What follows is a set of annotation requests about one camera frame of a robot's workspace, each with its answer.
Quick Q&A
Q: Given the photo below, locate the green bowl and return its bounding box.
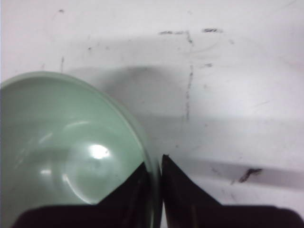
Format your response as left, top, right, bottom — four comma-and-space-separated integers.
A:
0, 71, 162, 228

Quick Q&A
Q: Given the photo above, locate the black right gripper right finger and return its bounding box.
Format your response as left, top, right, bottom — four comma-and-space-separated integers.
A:
161, 155, 304, 228

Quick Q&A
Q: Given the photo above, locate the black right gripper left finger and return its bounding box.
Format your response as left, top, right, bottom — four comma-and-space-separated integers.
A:
12, 163, 152, 228

